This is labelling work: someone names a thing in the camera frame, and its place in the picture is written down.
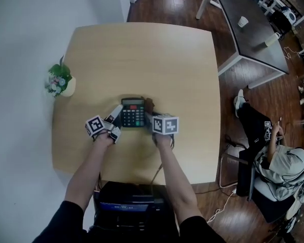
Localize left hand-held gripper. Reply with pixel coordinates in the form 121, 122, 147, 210
85, 104, 124, 144

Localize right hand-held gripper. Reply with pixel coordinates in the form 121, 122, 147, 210
144, 112, 180, 136

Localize black calculator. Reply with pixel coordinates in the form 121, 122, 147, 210
121, 97, 146, 128

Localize person's left forearm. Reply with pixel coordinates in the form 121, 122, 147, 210
64, 142, 109, 212

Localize person's right forearm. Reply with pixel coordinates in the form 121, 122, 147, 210
156, 140, 203, 224

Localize person's left hand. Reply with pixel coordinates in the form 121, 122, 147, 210
92, 132, 115, 146

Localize person's right hand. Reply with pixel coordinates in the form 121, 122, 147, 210
151, 133, 175, 147

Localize flowers in cream pot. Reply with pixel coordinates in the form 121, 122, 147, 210
44, 56, 77, 98

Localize black chest rig with screen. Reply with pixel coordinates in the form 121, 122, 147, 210
93, 181, 179, 237

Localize black bag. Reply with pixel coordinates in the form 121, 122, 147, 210
236, 148, 255, 197

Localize person's black shirt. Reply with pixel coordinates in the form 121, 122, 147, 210
31, 200, 226, 243

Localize dark table with white legs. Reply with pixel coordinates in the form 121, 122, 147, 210
195, 0, 289, 90

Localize white cylindrical bottle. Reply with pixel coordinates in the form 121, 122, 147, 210
263, 32, 281, 47

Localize grey office chair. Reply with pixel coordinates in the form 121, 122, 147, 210
248, 166, 304, 224

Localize black chair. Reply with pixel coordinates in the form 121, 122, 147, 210
270, 10, 293, 34

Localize white and black backpack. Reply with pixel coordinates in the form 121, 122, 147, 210
280, 6, 297, 22

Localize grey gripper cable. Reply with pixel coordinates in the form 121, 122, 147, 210
149, 162, 164, 186

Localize metal tube frame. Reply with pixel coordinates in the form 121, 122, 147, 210
219, 152, 249, 189

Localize white cable with plug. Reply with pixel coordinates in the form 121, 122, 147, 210
206, 188, 238, 224

